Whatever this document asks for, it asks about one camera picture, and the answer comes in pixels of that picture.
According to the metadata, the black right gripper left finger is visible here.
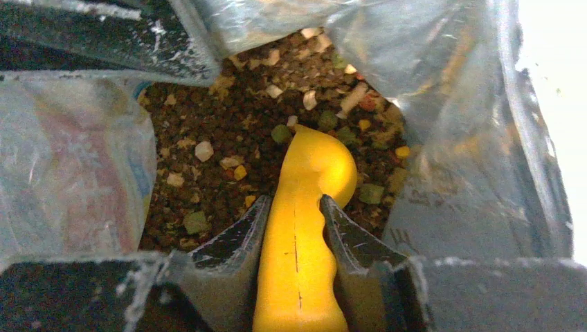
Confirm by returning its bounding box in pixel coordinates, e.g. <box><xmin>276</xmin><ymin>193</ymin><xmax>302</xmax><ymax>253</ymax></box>
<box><xmin>1</xmin><ymin>195</ymin><xmax>272</xmax><ymax>331</ymax></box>

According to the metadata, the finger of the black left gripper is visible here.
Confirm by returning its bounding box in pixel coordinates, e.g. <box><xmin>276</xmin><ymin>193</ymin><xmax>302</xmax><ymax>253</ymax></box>
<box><xmin>1</xmin><ymin>1</ymin><xmax>221</xmax><ymax>86</ymax></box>

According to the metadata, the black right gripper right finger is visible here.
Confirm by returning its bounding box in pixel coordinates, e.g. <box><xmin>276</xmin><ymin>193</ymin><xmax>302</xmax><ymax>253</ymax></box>
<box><xmin>319</xmin><ymin>195</ymin><xmax>586</xmax><ymax>331</ymax></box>

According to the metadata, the yellow plastic scoop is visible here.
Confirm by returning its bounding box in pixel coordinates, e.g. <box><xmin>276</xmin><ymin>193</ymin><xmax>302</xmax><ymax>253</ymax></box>
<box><xmin>252</xmin><ymin>124</ymin><xmax>357</xmax><ymax>331</ymax></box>

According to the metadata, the colourful pet food bag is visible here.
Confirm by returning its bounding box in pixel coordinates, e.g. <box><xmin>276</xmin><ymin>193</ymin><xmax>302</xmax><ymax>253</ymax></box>
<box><xmin>1</xmin><ymin>1</ymin><xmax>574</xmax><ymax>258</ymax></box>

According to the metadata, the brown pet food kibble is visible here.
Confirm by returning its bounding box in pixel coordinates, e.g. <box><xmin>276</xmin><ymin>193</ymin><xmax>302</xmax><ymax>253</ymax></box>
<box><xmin>139</xmin><ymin>28</ymin><xmax>413</xmax><ymax>252</ymax></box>

